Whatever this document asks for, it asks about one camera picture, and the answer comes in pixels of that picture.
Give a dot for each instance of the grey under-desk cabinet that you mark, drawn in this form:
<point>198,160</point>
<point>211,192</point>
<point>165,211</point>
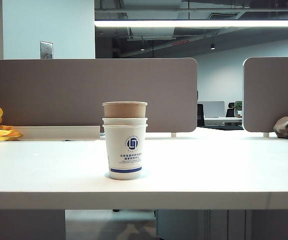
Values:
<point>191,225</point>

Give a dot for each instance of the wide grey desk partition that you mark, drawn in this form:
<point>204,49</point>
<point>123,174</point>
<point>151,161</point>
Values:
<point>59,92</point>

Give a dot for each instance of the brown kraft paper cup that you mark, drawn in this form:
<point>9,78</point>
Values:
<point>124,110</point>

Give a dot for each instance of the white background desk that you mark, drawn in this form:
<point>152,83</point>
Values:
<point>228,120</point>

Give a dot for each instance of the black ceiling spot lamp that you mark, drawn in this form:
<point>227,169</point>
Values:
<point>212,46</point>

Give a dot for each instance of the green potted plant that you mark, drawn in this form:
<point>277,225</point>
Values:
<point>238,107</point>

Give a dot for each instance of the black office chair with headrest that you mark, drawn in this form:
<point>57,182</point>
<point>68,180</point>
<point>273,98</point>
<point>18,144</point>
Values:
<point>230,110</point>

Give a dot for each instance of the white paper cup blue logo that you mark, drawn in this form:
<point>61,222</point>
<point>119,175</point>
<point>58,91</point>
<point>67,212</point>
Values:
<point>124,121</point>
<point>124,160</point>

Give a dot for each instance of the white background desk screen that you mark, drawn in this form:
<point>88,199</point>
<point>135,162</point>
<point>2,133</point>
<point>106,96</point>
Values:
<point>211,109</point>

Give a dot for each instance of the grey desk side panel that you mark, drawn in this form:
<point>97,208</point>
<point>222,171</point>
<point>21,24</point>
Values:
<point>24,225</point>

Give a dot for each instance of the white partition foot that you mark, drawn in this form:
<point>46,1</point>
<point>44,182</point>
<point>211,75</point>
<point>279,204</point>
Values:
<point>173,135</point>
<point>265,134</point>

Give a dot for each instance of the long ceiling strip light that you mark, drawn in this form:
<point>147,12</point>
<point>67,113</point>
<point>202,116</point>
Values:
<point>196,23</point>

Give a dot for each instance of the narrow grey desk partition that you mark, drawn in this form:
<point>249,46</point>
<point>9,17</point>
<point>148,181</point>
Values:
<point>273,95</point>

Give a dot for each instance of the metal wall switch plate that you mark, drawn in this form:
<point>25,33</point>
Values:
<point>46,50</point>

